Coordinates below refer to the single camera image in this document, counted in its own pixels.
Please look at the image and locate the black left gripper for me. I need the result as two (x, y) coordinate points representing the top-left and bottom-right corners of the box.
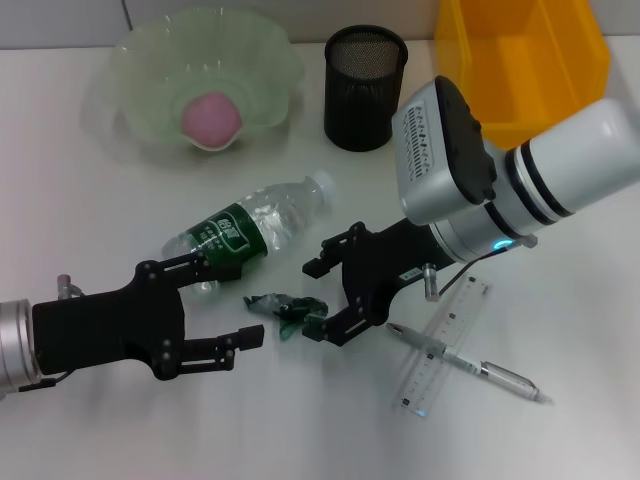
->
(30, 249), (266, 383)

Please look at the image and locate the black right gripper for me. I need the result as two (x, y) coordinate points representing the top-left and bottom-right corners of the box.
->
(301, 218), (454, 349)

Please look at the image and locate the green plastic wrapper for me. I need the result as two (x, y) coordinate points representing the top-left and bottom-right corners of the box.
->
(242, 293), (330, 342)

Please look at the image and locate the clear green-label water bottle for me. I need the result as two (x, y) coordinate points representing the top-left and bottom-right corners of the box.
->
(160, 169), (338, 304)

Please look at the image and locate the pink peach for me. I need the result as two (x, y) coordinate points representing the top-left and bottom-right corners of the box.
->
(180, 91), (245, 150)

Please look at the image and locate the clear plastic ruler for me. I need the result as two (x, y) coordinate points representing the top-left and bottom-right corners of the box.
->
(397, 272), (494, 419)

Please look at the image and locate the clear grey pen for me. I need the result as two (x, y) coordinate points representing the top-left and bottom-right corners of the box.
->
(385, 322), (554, 406)

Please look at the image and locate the black mesh pen holder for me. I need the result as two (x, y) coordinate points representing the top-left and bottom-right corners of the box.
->
(323, 25), (410, 153)

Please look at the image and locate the translucent green fruit plate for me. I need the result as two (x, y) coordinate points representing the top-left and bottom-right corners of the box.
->
(82, 5), (306, 169)

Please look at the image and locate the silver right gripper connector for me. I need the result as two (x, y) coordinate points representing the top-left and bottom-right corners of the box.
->
(423, 262), (442, 303)

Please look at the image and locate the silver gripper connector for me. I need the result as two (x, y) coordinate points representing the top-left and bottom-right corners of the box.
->
(423, 262), (442, 303)
(56, 273), (84, 301)

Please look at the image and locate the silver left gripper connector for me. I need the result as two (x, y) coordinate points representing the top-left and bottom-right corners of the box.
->
(56, 273), (84, 301)

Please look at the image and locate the yellow plastic bin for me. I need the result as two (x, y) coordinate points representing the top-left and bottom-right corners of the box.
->
(433, 0), (612, 152)

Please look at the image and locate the dark right gripper cable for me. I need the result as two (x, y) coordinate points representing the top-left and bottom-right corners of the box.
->
(437, 247), (507, 297)

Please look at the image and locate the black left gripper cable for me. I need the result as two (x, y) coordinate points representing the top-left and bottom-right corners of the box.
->
(19, 373), (67, 393)

